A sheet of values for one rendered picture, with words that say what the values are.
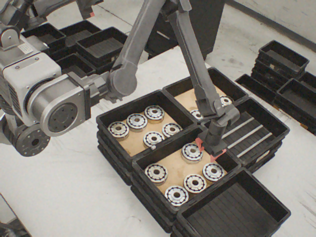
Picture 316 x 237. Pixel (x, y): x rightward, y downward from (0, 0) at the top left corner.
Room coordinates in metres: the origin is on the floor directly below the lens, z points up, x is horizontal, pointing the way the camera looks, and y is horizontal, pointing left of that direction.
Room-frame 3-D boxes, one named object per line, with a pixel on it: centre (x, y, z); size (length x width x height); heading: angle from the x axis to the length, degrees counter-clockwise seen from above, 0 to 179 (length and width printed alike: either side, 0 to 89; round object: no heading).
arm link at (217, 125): (0.82, -0.22, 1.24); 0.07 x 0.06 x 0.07; 141
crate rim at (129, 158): (1.08, 0.05, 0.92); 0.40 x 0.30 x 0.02; 135
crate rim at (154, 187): (0.86, -0.16, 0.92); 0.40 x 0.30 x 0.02; 135
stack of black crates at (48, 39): (2.13, 1.08, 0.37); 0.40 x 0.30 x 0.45; 142
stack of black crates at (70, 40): (2.44, 0.83, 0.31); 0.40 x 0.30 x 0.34; 142
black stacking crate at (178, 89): (1.36, -0.24, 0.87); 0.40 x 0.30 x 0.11; 135
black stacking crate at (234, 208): (0.65, -0.37, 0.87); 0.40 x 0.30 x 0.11; 135
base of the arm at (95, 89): (0.65, 0.20, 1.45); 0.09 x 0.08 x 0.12; 52
